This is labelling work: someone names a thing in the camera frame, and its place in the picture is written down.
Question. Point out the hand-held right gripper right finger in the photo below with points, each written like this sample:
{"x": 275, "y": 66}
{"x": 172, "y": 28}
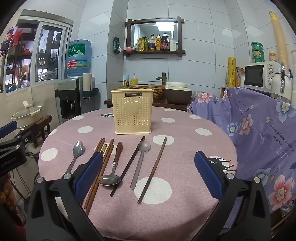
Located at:
{"x": 208, "y": 173}

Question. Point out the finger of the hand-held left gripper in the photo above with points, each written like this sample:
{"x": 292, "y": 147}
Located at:
{"x": 26, "y": 136}
{"x": 8, "y": 129}

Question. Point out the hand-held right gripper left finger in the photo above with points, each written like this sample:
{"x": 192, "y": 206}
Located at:
{"x": 91, "y": 171}

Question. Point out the brown wooden chopstick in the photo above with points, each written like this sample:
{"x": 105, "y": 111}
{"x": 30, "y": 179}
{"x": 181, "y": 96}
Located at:
{"x": 104, "y": 172}
{"x": 98, "y": 145}
{"x": 105, "y": 160}
{"x": 153, "y": 166}
{"x": 101, "y": 144}

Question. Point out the black and gold chopstick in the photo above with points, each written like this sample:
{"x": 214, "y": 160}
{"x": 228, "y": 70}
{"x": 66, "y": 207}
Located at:
{"x": 103, "y": 148}

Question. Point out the thin dark chopstick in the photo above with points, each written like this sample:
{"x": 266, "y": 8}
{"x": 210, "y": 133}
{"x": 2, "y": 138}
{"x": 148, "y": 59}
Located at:
{"x": 129, "y": 162}

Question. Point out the grey plastic spoon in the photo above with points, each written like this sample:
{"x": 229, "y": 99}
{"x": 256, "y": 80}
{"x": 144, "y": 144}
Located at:
{"x": 143, "y": 147}

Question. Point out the cream plastic utensil holder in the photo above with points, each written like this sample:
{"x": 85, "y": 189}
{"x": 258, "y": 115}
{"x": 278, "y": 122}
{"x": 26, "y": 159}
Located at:
{"x": 132, "y": 111}

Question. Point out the cream pot with lid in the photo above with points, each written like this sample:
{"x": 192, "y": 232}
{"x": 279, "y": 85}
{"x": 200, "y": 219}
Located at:
{"x": 26, "y": 113}

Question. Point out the small wooden stool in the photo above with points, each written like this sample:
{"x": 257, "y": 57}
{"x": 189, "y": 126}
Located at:
{"x": 45, "y": 121}

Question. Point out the pink polka dot tablecloth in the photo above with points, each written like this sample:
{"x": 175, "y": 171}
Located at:
{"x": 182, "y": 143}

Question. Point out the grey water dispenser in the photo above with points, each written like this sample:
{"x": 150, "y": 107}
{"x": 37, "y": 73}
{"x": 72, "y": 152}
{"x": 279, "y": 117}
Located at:
{"x": 69, "y": 97}

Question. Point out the purple floral cloth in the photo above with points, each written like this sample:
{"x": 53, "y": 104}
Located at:
{"x": 254, "y": 129}

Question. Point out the dark wooden vanity counter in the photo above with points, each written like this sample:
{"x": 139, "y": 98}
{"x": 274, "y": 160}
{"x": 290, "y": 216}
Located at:
{"x": 171, "y": 106}

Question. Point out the white paper cup tube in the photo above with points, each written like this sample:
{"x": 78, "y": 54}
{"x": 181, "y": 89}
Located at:
{"x": 87, "y": 83}

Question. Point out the brown and white rice cooker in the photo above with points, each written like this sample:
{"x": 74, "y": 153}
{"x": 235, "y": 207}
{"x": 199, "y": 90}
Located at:
{"x": 178, "y": 92}

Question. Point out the white framed window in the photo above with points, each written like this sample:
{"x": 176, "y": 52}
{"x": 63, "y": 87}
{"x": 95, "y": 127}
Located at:
{"x": 46, "y": 51}

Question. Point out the blue water jug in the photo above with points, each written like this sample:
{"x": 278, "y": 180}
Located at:
{"x": 78, "y": 58}

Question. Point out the woven wash basin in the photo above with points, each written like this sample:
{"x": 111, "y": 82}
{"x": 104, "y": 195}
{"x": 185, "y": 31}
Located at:
{"x": 158, "y": 90}

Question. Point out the yellow soap bottle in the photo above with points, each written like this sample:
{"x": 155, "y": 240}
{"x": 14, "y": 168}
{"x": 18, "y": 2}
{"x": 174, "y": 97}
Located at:
{"x": 134, "y": 80}

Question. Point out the bronze faucet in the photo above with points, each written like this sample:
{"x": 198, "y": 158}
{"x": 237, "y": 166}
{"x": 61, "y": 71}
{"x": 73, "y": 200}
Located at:
{"x": 163, "y": 77}

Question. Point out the white microwave oven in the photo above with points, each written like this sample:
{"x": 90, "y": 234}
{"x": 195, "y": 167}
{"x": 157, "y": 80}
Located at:
{"x": 254, "y": 75}

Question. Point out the green noodle cup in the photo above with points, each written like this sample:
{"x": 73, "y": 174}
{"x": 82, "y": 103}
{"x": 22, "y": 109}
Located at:
{"x": 258, "y": 53}
{"x": 257, "y": 45}
{"x": 258, "y": 59}

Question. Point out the green hanging packet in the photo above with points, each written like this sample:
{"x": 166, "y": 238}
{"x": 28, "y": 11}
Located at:
{"x": 116, "y": 45}

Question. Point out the pink cup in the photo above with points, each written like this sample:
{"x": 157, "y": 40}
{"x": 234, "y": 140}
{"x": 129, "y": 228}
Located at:
{"x": 129, "y": 49}

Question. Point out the glass jar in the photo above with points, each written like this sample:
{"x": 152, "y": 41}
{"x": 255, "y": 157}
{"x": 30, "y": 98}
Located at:
{"x": 272, "y": 56}

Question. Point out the white bottle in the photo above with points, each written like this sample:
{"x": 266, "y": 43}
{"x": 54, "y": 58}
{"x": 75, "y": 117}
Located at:
{"x": 174, "y": 44}

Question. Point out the yellow green snack packet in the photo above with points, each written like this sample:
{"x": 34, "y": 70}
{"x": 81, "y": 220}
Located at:
{"x": 141, "y": 45}

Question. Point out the dark soy sauce bottle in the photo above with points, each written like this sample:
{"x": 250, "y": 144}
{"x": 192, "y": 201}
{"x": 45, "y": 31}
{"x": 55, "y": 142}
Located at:
{"x": 165, "y": 41}

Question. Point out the green yellow bottle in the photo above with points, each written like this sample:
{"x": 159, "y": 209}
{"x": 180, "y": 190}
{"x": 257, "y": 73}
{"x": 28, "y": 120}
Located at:
{"x": 146, "y": 42}

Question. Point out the yellow oil bottle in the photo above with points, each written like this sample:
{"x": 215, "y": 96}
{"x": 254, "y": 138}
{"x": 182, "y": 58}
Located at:
{"x": 158, "y": 42}

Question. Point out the dark wooden framed mirror shelf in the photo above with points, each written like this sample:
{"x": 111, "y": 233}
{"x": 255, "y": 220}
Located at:
{"x": 129, "y": 34}

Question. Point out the dark label bottle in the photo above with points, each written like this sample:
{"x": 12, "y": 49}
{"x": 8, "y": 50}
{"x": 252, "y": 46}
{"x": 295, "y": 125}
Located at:
{"x": 152, "y": 42}

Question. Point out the stack of yellow paper cups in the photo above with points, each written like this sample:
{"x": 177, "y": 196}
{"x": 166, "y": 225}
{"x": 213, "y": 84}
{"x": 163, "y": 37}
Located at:
{"x": 278, "y": 39}

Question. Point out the blue wall caddy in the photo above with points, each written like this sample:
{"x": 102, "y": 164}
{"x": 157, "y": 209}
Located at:
{"x": 94, "y": 92}

